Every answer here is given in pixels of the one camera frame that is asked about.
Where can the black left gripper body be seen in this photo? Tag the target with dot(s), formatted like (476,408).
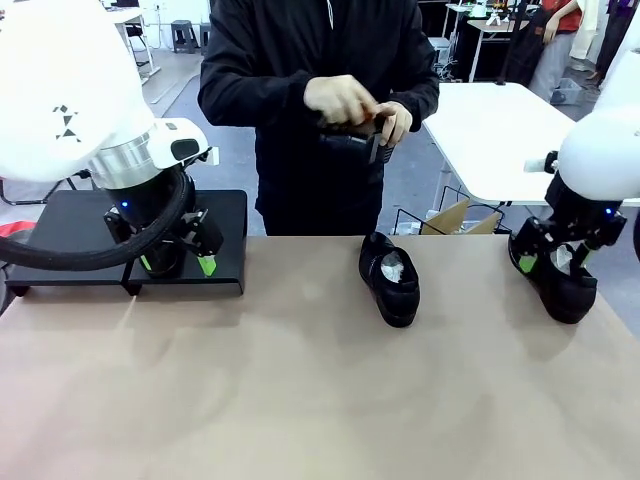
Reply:
(145,200)

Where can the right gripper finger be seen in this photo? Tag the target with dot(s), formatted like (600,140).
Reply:
(532,235)
(597,237)

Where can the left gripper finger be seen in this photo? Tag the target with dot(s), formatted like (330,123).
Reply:
(117,225)
(205,235)

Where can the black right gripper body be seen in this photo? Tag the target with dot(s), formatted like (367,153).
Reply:
(585,212)

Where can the person's left forearm black sleeve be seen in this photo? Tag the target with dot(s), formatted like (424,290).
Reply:
(425,100)

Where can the person's right forearm black sleeve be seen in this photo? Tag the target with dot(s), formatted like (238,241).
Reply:
(250,97)

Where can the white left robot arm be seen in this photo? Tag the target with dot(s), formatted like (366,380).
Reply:
(60,75)

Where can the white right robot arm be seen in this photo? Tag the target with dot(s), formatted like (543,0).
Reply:
(600,145)

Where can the black shoe stand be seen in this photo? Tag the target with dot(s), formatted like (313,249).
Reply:
(65,215)
(230,235)

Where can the black pole stand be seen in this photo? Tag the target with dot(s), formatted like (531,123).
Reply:
(506,50)

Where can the person's left hand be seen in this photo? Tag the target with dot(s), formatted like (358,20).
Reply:
(397,120)

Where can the person's right hand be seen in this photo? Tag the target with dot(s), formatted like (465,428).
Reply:
(335,100)

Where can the white paper shoe stuffing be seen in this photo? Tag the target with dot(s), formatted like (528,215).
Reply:
(564,257)
(392,267)

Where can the cardboard box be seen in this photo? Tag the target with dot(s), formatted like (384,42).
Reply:
(450,220)

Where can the red fabric item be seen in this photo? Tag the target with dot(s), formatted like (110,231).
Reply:
(15,230)

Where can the large white table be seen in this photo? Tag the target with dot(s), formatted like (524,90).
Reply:
(490,140)

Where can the grey storage bin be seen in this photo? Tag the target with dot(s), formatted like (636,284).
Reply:
(567,91)

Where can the small grey plastic stool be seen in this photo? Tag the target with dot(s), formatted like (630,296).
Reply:
(184,35)
(206,37)

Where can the dark denim garment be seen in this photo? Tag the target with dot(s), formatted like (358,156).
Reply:
(527,50)

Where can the mannequin with red shirt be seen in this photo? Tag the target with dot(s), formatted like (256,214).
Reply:
(562,35)

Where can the white hanging garment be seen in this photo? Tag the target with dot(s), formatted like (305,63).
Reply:
(587,30)

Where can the white office desk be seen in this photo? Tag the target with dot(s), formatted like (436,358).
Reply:
(131,16)

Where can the dark purple hanging garment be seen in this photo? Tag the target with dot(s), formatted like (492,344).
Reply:
(617,30)

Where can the white computer case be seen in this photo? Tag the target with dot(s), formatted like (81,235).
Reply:
(441,52)

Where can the person torso black jacket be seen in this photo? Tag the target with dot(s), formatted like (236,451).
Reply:
(290,40)

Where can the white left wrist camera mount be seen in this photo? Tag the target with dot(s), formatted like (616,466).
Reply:
(185,145)

